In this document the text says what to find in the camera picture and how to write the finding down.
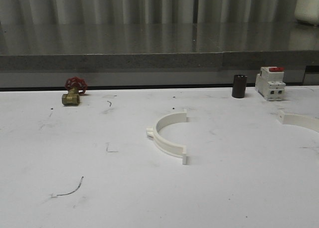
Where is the white half-ring pipe clamp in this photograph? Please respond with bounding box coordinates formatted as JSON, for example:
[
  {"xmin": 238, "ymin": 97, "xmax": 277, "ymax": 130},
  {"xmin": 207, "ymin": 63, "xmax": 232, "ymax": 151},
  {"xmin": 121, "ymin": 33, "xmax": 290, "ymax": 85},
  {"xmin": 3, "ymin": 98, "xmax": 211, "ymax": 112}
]
[{"xmin": 146, "ymin": 109, "xmax": 188, "ymax": 165}]

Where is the grey stone counter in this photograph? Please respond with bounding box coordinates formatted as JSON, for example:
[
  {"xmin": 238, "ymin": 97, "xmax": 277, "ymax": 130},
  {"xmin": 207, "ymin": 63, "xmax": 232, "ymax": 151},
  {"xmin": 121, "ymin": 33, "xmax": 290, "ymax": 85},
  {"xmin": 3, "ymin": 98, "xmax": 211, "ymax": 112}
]
[{"xmin": 0, "ymin": 22, "xmax": 319, "ymax": 90}]

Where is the dark brown cylindrical coupling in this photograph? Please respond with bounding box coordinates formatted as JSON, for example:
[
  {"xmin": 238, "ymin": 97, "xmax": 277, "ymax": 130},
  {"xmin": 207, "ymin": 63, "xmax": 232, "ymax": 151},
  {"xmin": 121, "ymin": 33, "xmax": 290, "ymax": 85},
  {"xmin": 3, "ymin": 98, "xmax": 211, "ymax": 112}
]
[{"xmin": 232, "ymin": 74, "xmax": 247, "ymax": 98}]

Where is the brass valve red handwheel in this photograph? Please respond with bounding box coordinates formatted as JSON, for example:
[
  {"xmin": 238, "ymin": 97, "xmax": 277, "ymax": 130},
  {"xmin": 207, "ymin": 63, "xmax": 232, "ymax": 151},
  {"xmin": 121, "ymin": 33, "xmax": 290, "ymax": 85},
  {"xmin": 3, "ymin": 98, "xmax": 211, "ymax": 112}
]
[{"xmin": 62, "ymin": 76, "xmax": 88, "ymax": 106}]

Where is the white container in background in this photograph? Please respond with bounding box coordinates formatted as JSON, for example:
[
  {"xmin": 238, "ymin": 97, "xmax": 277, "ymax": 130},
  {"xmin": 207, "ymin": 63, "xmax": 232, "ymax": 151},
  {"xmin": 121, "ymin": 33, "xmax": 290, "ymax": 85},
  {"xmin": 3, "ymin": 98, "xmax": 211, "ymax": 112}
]
[{"xmin": 294, "ymin": 0, "xmax": 319, "ymax": 25}]

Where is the white circuit breaker red switch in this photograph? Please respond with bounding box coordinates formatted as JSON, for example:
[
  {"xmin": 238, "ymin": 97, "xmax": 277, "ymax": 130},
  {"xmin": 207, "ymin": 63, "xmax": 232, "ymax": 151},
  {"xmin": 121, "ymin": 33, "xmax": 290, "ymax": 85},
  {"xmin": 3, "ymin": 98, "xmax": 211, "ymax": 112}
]
[{"xmin": 255, "ymin": 66, "xmax": 286, "ymax": 101}]

